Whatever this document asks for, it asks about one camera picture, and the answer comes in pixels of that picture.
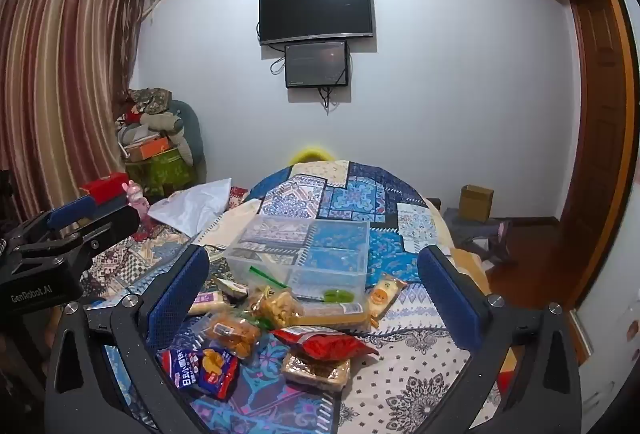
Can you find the orange box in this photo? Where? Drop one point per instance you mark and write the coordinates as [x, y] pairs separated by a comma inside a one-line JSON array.
[[146, 148]]

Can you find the grey green cushion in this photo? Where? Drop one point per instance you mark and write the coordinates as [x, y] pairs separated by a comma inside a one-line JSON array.
[[192, 139]]

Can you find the green patterned box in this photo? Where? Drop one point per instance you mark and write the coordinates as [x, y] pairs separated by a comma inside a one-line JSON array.
[[160, 172]]

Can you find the pile of clothes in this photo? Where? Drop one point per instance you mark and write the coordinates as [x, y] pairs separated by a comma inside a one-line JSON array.
[[150, 112]]

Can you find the red and blue box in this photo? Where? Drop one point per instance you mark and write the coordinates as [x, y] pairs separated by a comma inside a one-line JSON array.
[[104, 186]]

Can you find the white plastic bag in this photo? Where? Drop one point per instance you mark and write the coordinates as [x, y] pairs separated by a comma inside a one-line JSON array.
[[195, 209]]

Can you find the pink toy figure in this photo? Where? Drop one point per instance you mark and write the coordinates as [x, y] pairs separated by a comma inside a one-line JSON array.
[[136, 199]]

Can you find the yellow orange snack packet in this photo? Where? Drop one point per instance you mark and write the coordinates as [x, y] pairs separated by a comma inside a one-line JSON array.
[[335, 314]]

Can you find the clear zip bag green strip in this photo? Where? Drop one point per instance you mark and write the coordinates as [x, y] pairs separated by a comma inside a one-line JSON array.
[[277, 306]]

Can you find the striped brown curtain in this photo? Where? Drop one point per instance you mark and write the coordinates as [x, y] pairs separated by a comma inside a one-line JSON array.
[[60, 89]]

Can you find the black wall television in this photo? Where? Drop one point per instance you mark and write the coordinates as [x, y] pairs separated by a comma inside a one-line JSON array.
[[316, 9]]

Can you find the orange pastry packet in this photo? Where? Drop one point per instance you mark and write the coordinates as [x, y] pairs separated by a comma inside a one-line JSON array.
[[235, 334]]

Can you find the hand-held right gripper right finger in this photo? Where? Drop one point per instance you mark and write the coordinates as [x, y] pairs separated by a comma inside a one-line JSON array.
[[447, 301]]

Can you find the orange label rice cake packet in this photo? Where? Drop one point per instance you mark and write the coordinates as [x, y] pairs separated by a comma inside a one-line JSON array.
[[386, 298]]

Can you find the blue snack packet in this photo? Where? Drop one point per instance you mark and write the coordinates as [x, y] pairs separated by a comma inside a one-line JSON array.
[[205, 371]]

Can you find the green jelly cup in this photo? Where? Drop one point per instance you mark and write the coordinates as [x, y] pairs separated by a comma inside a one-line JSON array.
[[342, 297]]

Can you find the white printed snack packet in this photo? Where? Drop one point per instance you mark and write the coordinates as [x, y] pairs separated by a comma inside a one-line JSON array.
[[206, 301]]

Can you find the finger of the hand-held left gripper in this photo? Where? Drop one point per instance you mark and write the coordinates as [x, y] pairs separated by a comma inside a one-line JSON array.
[[70, 213], [112, 224]]

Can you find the brown cake packet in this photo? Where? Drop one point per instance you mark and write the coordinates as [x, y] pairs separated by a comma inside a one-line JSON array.
[[315, 371]]

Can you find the small black monitor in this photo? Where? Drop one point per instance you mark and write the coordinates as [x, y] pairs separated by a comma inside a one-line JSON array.
[[316, 64]]

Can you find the brown wooden door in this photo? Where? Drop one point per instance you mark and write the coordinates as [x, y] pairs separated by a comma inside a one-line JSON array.
[[600, 139]]

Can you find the small cardboard box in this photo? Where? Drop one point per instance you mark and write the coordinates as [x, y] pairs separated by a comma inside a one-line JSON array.
[[477, 204]]

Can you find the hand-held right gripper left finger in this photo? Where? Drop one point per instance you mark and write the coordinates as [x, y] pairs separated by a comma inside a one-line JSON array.
[[176, 299]]

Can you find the clear plastic storage container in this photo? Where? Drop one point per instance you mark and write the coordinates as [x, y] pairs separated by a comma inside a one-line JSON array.
[[305, 254]]

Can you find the red snack packet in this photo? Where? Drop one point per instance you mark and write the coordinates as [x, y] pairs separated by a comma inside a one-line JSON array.
[[322, 343]]

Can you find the red patterned cloth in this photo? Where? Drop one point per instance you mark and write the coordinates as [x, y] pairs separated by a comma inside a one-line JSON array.
[[237, 198]]

